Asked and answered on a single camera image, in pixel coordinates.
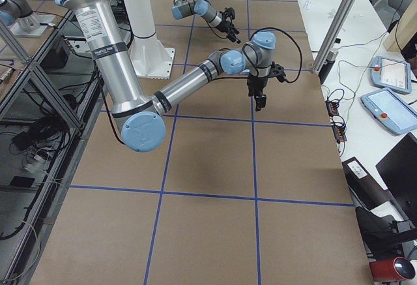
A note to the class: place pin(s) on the lower teach pendant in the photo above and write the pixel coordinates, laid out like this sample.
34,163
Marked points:
393,113

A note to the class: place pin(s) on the orange black adapter box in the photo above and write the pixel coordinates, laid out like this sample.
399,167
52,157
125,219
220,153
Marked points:
332,108

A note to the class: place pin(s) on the teach pendant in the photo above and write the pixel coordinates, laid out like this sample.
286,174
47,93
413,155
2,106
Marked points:
390,73
393,113

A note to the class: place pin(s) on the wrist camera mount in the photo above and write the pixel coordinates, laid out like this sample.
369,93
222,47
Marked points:
229,13
278,72

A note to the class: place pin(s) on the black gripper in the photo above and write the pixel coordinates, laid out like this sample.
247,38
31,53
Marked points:
255,86
227,27

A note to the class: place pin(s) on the black monitor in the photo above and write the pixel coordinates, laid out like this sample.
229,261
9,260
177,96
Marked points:
398,171

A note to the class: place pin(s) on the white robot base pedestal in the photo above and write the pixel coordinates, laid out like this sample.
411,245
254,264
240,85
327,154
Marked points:
148,55

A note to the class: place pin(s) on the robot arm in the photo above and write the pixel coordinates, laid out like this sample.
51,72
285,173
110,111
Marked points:
184,8
139,116

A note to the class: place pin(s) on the red cylinder bottle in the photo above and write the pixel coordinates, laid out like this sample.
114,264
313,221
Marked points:
392,270

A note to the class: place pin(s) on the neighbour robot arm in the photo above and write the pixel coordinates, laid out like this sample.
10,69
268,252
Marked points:
22,20

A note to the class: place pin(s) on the upper teach pendant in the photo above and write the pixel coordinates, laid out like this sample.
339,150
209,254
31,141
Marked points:
390,73

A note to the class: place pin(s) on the aluminium frame post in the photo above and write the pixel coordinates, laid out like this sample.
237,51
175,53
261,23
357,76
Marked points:
330,38

